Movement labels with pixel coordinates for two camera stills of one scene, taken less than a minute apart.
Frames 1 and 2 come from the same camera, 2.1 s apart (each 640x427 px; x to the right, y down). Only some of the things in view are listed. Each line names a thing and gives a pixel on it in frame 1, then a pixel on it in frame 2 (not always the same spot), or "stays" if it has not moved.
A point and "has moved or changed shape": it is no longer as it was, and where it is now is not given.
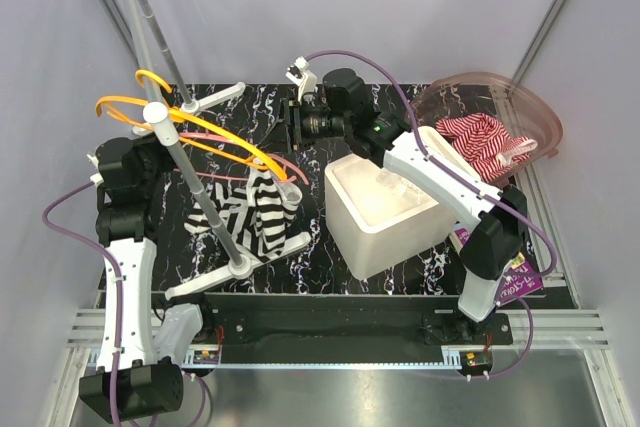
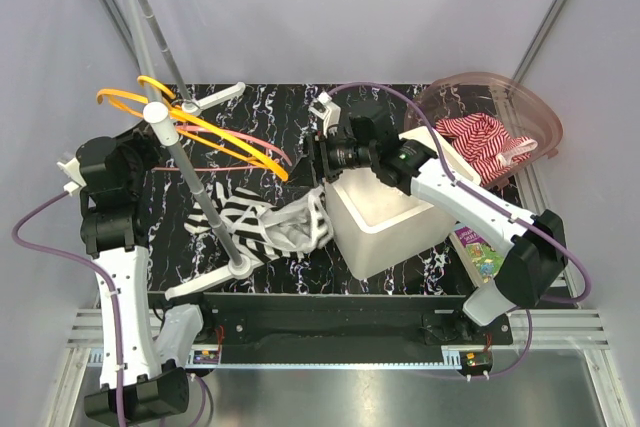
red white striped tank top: x=484 y=143 stays
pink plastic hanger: x=225 y=140 → x=218 y=131
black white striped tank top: x=258 y=216 has moved or changed shape
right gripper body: x=291 y=116 → x=322 y=150
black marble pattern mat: x=232 y=199 stays
